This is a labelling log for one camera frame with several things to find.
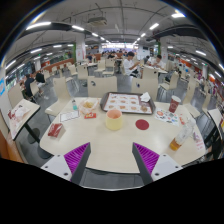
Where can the clear plastic drink bottle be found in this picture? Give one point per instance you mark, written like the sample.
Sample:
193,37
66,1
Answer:
180,136

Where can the ceiling strip lights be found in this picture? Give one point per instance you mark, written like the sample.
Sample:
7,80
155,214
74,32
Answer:
38,25

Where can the yellow cup with pink inside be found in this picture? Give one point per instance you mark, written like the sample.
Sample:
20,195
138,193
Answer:
114,121

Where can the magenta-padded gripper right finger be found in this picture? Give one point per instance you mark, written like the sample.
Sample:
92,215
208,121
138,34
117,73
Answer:
148,158

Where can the beige side table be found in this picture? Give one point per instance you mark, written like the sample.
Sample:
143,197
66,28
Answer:
23,115
215,116

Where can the small green-capped bottle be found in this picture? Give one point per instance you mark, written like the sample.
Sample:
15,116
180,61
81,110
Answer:
74,106

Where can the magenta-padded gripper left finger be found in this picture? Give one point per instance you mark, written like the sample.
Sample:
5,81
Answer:
75,158

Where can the dark tray with paper liner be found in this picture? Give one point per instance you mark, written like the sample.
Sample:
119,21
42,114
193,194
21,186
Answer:
123,103

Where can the colourful printed flyer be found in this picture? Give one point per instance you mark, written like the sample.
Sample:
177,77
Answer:
166,116

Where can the white printed card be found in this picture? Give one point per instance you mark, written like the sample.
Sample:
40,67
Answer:
69,116

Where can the beige chair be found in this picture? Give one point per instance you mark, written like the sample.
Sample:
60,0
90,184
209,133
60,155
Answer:
60,95
171,81
145,86
190,96
101,86

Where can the small red sauce packet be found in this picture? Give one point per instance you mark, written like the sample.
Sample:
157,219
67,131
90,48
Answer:
90,116

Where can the person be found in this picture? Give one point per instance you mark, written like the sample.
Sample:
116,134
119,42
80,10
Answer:
158,62
40,78
128,65
28,85

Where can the ceiling air conditioner unit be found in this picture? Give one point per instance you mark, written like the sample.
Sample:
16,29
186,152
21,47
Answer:
97,21

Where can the red paper cup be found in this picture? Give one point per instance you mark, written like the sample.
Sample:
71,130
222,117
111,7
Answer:
174,105

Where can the crumpled white napkin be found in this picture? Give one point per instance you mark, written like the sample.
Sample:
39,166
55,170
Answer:
145,97

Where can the white leaflet with red print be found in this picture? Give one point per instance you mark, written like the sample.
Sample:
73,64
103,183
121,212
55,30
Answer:
199,141

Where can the flat round red coaster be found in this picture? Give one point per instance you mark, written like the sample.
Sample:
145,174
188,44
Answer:
142,124

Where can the red snack wrapper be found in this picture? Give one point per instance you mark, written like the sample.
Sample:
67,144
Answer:
182,120

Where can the far group of beige chairs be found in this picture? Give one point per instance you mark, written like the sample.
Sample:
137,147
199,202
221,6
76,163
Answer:
81,70

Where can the red carton box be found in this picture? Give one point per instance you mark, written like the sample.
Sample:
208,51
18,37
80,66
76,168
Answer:
55,130

